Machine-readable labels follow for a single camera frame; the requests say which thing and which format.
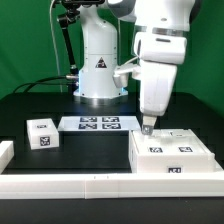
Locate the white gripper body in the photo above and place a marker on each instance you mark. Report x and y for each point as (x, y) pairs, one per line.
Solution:
(159, 57)

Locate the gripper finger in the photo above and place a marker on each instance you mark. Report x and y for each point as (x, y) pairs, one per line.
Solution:
(148, 124)

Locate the white small door part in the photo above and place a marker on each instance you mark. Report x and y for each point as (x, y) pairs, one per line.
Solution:
(146, 144)

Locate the white cabinet body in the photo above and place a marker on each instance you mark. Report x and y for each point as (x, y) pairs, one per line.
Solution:
(168, 163)

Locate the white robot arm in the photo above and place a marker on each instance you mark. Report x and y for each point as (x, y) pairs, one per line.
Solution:
(162, 17)

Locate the white flat panel with tags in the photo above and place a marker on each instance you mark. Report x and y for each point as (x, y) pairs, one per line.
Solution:
(98, 123)

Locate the white small box part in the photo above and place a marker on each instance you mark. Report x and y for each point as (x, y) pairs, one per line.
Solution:
(42, 133)

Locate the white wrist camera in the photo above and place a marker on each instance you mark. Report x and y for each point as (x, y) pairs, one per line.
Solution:
(122, 73)

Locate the white U-shaped fence frame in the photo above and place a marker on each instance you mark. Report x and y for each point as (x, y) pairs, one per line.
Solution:
(89, 186)

